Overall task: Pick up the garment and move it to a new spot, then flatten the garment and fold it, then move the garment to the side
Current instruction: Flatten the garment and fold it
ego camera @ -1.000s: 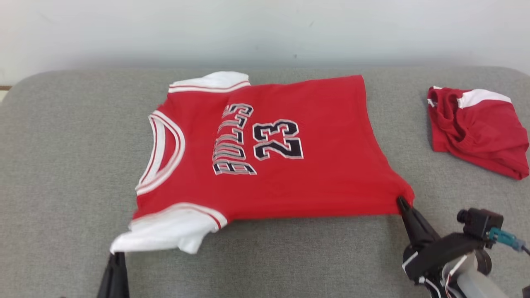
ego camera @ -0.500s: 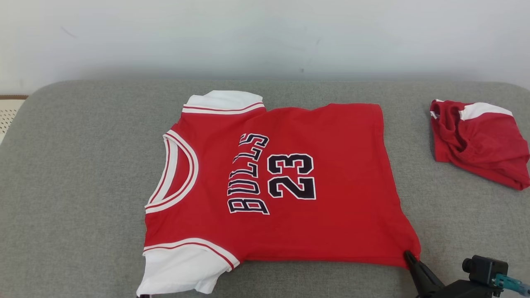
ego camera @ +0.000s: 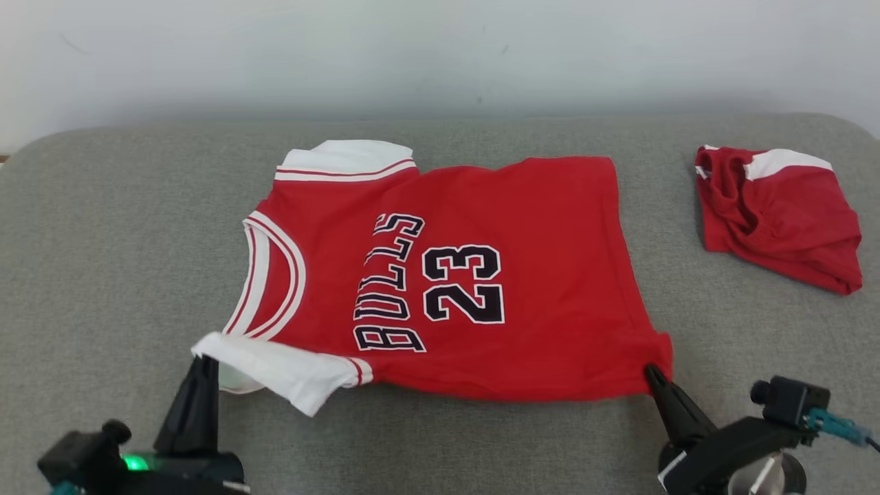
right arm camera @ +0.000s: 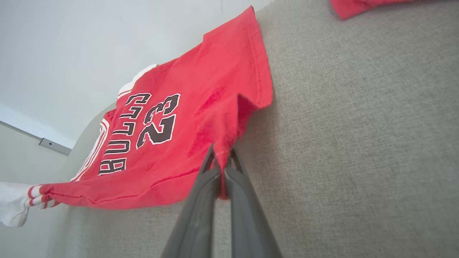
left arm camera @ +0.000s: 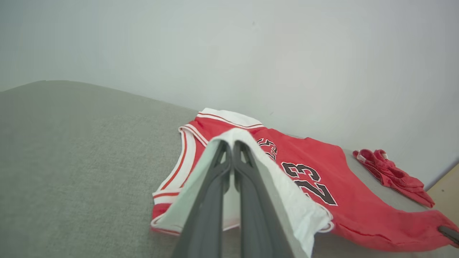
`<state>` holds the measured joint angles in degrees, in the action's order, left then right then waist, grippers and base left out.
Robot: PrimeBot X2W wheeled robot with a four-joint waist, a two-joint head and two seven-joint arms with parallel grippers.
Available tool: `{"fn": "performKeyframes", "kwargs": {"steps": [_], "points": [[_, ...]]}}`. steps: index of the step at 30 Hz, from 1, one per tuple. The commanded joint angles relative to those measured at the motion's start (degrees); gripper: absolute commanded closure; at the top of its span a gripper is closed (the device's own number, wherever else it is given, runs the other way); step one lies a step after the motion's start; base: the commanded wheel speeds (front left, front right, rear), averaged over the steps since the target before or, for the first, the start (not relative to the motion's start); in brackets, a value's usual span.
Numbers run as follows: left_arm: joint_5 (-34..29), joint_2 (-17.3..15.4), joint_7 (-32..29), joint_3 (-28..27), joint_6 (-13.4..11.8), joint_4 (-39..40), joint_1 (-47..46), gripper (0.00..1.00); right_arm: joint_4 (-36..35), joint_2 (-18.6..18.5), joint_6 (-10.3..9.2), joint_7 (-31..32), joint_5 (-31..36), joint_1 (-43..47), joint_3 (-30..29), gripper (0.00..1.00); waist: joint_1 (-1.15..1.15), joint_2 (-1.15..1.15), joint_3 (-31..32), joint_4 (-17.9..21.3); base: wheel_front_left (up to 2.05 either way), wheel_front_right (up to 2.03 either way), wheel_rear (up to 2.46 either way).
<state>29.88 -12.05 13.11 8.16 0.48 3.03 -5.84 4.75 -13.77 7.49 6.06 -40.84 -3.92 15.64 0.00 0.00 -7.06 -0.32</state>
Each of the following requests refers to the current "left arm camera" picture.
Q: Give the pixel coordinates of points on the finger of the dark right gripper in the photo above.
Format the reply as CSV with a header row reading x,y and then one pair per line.
x,y
451,234

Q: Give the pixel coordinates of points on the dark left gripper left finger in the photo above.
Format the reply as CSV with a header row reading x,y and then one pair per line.
x,y
208,215

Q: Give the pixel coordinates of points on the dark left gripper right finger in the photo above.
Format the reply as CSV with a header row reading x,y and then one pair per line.
x,y
258,222

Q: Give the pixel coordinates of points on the red shorts with white band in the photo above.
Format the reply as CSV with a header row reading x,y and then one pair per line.
x,y
394,175

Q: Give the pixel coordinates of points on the red basketball jersey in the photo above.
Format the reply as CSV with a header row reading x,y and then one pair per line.
x,y
340,200

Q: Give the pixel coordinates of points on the grey fabric sofa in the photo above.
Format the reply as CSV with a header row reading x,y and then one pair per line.
x,y
71,161

